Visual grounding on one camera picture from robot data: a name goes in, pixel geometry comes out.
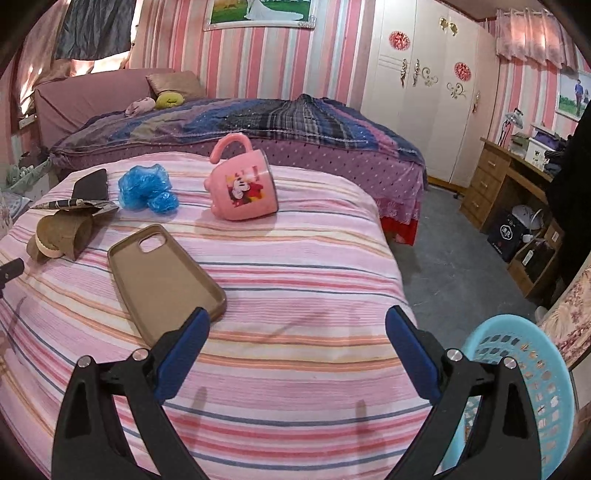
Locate pink window curtain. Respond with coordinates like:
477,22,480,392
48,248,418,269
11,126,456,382
495,8,578,71

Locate black hanging coat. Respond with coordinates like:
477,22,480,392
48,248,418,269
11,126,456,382
546,110,590,288

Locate yellow plush toy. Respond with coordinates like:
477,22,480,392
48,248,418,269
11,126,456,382
155,91,184,110

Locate small brown cardboard tube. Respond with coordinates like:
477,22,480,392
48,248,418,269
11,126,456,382
26,235,47,264

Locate framed wedding photo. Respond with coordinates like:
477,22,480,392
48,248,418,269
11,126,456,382
204,0,318,31

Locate black box under desk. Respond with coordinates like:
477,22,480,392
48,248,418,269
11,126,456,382
487,213,527,263

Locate purple bed with blanket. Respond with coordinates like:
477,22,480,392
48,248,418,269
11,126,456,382
34,69,427,245

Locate brown phone case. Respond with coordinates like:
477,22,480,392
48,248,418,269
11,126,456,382
107,224,228,346

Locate small framed photo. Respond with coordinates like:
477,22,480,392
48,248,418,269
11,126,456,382
556,71,591,121

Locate brown pillow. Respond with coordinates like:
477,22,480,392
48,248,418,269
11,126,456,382
146,71,207,101

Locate pink striped bed cover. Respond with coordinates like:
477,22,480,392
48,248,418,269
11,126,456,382
1,153,430,479

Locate black smartphone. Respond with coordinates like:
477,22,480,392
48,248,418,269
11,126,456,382
71,169,108,201

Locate white printer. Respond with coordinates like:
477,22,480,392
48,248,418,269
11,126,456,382
525,124,562,171

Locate dark patterned snack wrapper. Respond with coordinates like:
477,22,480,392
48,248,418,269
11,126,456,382
32,199,119,215

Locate dark window cloth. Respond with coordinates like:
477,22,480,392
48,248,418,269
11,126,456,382
54,0,136,61

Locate white wardrobe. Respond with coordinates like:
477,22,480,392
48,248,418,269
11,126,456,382
361,0,499,188

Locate floral curtain right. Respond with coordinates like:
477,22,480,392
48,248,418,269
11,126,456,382
540,257,591,368

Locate blue plastic bag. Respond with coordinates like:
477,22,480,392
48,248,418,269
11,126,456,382
118,164,179,215

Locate wooden desk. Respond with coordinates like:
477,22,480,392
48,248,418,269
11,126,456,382
460,140,563,300

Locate pink plush toy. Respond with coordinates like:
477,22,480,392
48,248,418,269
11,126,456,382
124,97,156,118

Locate desk lamp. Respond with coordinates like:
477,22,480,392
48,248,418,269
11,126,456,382
497,108,524,147

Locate pink cartoon mug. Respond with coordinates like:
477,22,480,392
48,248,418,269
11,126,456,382
204,133,279,221

